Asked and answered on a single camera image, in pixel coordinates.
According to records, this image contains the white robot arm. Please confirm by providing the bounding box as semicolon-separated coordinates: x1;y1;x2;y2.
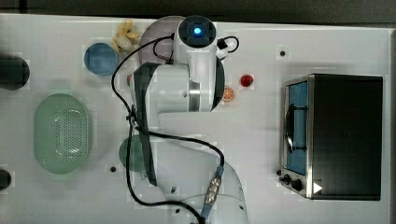
131;16;248;224

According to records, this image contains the green round plate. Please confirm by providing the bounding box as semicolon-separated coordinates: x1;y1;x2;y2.
119;134;146;172

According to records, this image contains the pink round plate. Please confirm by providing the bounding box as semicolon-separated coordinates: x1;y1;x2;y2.
138;16;184;64

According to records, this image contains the orange slice toy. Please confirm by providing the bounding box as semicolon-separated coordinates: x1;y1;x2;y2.
222;86;235;102

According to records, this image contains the red toy strawberry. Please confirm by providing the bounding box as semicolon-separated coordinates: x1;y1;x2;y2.
240;75;254;88

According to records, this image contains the red toy tomato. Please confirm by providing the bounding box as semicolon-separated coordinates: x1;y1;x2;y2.
127;75;133;87

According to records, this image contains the blue bowl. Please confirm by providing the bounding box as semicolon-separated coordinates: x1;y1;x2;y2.
84;43;119;76

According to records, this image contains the black toaster oven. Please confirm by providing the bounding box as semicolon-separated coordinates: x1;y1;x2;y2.
276;74;383;201

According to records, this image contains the green perforated basket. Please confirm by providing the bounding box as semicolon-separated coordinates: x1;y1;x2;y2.
34;93;92;175

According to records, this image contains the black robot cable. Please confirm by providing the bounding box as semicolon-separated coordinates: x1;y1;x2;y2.
110;33;226;224

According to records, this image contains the short black wrist cable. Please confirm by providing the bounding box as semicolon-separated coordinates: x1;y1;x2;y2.
217;35;240;54

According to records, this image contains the black camera mount upper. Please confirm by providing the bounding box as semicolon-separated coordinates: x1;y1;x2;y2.
0;54;30;91

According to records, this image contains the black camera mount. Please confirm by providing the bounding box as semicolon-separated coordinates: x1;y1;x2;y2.
0;54;30;91
0;170;12;190

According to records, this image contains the black camera mount lower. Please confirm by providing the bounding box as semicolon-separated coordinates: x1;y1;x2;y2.
0;170;12;190

